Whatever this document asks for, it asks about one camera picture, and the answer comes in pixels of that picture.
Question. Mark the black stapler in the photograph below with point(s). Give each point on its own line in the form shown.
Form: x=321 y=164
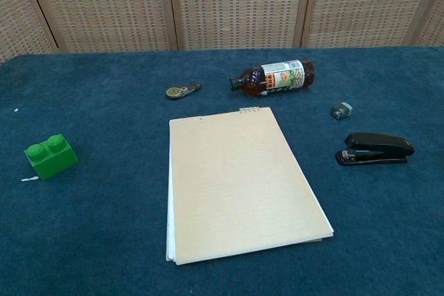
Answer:
x=378 y=143

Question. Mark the beige notepad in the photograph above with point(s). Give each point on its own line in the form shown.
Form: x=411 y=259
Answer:
x=239 y=181

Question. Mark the green black correction tape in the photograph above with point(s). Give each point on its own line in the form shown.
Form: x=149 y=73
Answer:
x=178 y=91

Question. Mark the brown plastic drink bottle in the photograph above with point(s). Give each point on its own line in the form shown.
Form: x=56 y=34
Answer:
x=277 y=79

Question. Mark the woven folding screen panel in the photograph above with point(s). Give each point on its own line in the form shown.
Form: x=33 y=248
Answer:
x=364 y=5
x=17 y=15
x=239 y=5
x=104 y=5
x=430 y=22

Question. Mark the blue table cloth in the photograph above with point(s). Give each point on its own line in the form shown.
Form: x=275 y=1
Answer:
x=104 y=206

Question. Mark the green toy building block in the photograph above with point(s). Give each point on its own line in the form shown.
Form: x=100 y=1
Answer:
x=52 y=159

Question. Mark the small white plastic piece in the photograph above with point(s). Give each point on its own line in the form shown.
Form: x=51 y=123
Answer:
x=29 y=179

